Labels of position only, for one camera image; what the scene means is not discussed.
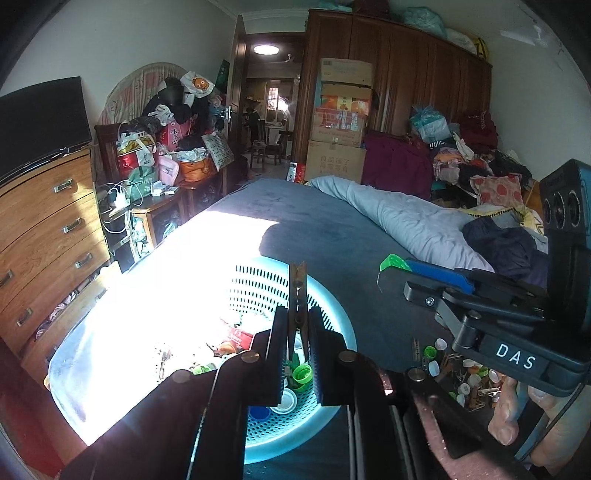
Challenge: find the wooden clothespin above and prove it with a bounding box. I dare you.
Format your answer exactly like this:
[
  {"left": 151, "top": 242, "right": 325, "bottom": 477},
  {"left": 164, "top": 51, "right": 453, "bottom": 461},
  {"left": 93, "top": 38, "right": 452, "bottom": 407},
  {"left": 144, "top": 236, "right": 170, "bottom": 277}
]
[{"left": 287, "top": 262, "right": 310, "bottom": 362}]

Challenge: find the green plastic cap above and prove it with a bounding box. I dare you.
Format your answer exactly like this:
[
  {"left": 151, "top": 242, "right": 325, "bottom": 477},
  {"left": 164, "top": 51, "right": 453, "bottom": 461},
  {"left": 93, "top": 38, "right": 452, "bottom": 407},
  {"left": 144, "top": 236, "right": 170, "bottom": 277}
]
[{"left": 379, "top": 254, "right": 412, "bottom": 272}]

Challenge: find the person's right hand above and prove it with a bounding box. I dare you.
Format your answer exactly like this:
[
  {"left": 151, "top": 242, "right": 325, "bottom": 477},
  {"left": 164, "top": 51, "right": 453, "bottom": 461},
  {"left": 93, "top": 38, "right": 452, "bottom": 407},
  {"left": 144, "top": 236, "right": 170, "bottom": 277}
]
[{"left": 488, "top": 376, "right": 590, "bottom": 476}]

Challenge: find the green bottle cap in basket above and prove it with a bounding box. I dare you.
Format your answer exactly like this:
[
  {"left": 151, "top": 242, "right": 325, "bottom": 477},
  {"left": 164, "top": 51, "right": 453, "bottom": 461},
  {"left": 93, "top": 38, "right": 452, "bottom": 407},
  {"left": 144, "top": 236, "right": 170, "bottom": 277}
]
[{"left": 290, "top": 363, "right": 314, "bottom": 393}]

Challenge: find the white cap in basket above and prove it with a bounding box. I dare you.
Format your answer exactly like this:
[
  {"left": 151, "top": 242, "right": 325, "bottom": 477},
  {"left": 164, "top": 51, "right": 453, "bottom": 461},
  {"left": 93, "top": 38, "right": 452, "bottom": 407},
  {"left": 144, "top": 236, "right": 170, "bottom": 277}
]
[{"left": 270, "top": 387, "right": 297, "bottom": 415}]

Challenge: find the light blue duvet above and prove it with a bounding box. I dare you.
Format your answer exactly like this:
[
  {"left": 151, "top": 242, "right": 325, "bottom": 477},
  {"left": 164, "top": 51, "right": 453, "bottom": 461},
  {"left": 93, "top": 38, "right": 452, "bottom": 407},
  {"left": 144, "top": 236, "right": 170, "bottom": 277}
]
[{"left": 308, "top": 176, "right": 493, "bottom": 272}]

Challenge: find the navy padded jacket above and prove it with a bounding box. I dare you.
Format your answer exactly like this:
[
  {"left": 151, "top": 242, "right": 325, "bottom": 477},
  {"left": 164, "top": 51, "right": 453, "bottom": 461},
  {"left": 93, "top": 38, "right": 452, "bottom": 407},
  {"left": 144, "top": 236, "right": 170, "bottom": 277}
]
[{"left": 462, "top": 217, "right": 550, "bottom": 289}]

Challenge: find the red floral pillow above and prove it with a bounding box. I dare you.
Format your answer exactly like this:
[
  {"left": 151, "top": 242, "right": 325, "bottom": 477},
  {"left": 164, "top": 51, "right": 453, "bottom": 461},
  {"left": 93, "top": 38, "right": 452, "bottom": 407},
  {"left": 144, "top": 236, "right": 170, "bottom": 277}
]
[{"left": 470, "top": 174, "right": 523, "bottom": 208}]

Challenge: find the light blue perforated basket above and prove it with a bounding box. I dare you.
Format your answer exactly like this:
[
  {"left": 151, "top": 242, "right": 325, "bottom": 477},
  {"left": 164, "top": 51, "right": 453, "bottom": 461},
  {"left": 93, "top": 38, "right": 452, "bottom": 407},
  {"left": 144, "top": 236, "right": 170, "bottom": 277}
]
[{"left": 48, "top": 257, "right": 356, "bottom": 464}]

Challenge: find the magenta cloth pile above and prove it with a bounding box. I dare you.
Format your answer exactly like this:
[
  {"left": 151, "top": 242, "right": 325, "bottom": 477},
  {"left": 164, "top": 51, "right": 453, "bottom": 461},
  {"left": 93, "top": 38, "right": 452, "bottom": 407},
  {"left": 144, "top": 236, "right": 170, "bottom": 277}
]
[{"left": 361, "top": 131, "right": 433, "bottom": 200}]

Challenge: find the dark blue bed sheet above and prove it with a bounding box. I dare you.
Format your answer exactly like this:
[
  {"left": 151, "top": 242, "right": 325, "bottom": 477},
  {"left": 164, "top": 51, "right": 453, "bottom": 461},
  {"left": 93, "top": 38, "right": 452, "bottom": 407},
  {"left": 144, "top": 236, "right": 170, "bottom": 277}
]
[{"left": 59, "top": 177, "right": 546, "bottom": 480}]

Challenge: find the bottom plain cardboard box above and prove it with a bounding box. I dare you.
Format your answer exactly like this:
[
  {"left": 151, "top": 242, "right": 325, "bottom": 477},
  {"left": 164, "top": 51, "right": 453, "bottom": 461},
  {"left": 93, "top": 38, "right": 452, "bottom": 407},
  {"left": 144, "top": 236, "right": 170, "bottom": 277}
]
[{"left": 304, "top": 140, "right": 367, "bottom": 183}]

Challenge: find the plain cardboard box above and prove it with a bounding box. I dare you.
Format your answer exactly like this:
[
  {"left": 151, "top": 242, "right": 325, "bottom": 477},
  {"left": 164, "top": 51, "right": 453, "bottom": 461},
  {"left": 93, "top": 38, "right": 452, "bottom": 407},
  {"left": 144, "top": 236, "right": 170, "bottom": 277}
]
[
  {"left": 304, "top": 140, "right": 367, "bottom": 183},
  {"left": 321, "top": 58, "right": 373, "bottom": 87}
]

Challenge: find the red printed cardboard box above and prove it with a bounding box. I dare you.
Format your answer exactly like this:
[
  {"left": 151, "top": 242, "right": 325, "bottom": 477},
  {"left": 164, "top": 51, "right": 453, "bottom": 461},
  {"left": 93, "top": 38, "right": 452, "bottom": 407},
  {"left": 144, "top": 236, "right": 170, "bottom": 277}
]
[{"left": 310, "top": 108, "right": 367, "bottom": 147}]

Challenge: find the orange bag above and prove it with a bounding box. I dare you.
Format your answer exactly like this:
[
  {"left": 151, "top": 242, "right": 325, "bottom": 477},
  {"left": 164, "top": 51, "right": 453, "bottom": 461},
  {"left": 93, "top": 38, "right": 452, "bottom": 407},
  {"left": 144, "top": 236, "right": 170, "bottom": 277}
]
[{"left": 179, "top": 157, "right": 217, "bottom": 183}]

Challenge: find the orange printed cardboard box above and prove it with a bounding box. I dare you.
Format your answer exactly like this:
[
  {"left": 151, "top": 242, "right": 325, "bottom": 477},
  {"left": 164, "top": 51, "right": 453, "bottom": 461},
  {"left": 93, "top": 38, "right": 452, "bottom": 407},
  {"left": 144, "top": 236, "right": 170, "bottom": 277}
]
[{"left": 321, "top": 83, "right": 373, "bottom": 116}]

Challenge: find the dark wooden wardrobe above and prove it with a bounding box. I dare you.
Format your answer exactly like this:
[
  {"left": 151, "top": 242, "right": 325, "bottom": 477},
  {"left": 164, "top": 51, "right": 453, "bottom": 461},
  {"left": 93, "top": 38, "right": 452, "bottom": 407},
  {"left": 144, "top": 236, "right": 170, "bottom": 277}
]
[{"left": 293, "top": 9, "right": 492, "bottom": 163}]

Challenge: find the dark wooden side table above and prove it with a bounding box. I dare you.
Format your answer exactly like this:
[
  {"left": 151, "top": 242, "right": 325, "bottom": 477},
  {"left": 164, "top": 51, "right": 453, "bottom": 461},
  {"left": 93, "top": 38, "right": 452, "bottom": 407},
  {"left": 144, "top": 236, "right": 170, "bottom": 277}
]
[{"left": 98, "top": 174, "right": 225, "bottom": 261}]

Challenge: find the top plain cardboard box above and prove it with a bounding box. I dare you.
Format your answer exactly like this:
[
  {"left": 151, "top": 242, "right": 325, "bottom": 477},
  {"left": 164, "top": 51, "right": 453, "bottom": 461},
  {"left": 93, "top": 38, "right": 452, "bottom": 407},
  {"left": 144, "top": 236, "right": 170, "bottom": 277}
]
[{"left": 321, "top": 58, "right": 373, "bottom": 87}]

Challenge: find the wooden chest of drawers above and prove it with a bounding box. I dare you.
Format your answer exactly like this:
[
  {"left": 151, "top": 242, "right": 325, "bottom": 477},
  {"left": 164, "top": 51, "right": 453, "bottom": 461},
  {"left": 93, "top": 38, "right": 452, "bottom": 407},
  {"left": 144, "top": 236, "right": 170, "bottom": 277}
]
[{"left": 0, "top": 147, "right": 110, "bottom": 382}]

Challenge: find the wooden room door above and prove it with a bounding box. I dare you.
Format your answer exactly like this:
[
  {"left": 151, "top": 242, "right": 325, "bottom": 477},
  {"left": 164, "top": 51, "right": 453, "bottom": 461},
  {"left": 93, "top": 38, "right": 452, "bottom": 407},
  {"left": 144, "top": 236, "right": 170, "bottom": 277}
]
[{"left": 222, "top": 15, "right": 247, "bottom": 194}]

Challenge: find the white ceiling fan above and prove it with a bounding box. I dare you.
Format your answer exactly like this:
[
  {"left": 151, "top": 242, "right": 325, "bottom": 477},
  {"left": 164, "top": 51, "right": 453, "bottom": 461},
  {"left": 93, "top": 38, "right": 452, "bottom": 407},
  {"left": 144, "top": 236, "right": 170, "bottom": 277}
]
[{"left": 500, "top": 24, "right": 548, "bottom": 48}]

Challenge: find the round ceiling light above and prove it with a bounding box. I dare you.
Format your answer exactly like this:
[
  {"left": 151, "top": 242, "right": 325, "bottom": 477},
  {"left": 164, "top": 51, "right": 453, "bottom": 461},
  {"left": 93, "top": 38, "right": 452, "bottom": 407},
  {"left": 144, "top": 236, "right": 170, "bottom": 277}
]
[{"left": 253, "top": 44, "right": 280, "bottom": 56}]

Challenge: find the black flat television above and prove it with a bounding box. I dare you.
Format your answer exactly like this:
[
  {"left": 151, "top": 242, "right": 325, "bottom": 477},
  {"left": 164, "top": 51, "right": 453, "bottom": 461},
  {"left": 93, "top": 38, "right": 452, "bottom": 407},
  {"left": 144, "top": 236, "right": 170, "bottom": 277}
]
[{"left": 1, "top": 77, "right": 91, "bottom": 183}]

